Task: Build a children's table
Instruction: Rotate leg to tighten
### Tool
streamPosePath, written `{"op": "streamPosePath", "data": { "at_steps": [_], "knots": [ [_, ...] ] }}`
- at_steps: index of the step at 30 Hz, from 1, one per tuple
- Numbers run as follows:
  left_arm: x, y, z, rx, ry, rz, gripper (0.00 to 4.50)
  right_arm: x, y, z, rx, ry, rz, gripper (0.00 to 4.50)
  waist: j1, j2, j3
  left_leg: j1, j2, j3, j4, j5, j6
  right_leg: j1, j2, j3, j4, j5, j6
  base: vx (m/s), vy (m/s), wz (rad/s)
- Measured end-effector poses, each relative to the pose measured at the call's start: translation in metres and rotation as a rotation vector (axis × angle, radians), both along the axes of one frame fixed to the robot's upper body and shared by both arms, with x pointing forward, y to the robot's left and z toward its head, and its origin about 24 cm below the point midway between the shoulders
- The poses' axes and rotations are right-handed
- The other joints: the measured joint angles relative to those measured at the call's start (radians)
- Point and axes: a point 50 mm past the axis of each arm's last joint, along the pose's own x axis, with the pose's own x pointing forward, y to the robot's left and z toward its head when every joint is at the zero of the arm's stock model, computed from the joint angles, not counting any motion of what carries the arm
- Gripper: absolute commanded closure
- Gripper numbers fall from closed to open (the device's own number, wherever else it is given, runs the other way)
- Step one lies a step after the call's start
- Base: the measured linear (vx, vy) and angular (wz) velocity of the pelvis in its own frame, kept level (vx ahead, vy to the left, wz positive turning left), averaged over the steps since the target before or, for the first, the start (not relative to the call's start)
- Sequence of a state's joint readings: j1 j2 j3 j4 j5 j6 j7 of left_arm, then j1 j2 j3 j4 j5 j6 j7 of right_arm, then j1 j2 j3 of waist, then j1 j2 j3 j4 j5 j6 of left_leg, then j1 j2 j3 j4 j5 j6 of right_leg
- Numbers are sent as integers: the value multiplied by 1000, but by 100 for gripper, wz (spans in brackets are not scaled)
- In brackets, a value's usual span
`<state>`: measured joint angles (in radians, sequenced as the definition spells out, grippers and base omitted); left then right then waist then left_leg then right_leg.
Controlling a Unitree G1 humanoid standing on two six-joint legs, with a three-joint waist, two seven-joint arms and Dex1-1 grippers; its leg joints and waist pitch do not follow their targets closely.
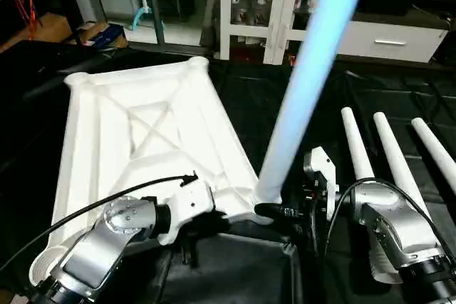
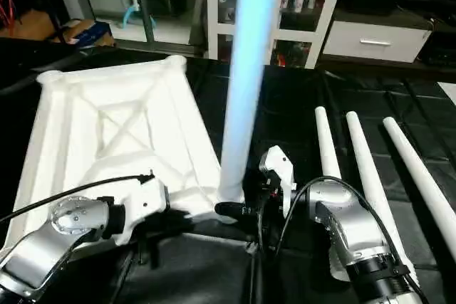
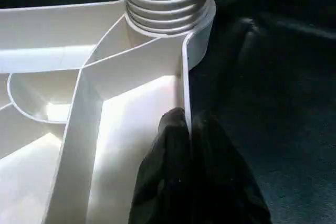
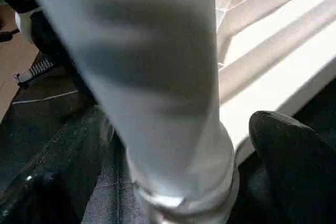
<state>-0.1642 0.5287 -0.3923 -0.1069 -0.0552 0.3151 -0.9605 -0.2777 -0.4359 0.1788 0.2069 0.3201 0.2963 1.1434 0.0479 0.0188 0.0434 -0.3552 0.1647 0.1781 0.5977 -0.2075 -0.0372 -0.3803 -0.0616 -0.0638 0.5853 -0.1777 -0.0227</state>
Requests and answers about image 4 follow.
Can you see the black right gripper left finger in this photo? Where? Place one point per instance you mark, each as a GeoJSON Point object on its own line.
{"type": "Point", "coordinates": [47, 177]}

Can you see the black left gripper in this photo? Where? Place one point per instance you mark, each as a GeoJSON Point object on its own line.
{"type": "Point", "coordinates": [47, 40]}

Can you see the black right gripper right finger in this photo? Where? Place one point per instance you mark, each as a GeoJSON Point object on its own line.
{"type": "Point", "coordinates": [299, 166]}

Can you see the white plastic table leg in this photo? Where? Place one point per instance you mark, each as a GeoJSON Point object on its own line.
{"type": "Point", "coordinates": [147, 77]}

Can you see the white plastic table top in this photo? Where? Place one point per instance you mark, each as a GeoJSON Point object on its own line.
{"type": "Point", "coordinates": [283, 51]}

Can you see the black work mat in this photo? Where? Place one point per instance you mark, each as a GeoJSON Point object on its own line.
{"type": "Point", "coordinates": [31, 129]}

